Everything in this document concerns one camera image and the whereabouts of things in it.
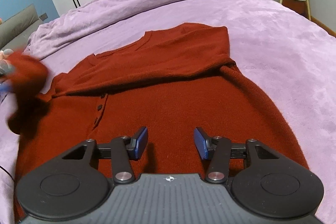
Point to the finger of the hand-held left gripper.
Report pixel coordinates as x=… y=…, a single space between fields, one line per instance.
x=4 y=87

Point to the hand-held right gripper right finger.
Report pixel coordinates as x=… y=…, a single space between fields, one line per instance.
x=200 y=143

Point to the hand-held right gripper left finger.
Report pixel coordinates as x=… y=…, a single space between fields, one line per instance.
x=140 y=143

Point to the red knit sweater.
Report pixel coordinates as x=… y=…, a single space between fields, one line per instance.
x=168 y=103

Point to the grey padded headboard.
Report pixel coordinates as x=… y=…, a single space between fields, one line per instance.
x=15 y=27

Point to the purple plush bed sheet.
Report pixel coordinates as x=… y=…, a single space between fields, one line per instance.
x=275 y=56

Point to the purple rolled duvet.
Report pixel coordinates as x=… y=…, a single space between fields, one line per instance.
x=147 y=1

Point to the orange round stool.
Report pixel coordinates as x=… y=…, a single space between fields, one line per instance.
x=296 y=5

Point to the grey wall socket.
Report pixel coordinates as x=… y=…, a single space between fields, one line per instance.
x=43 y=16

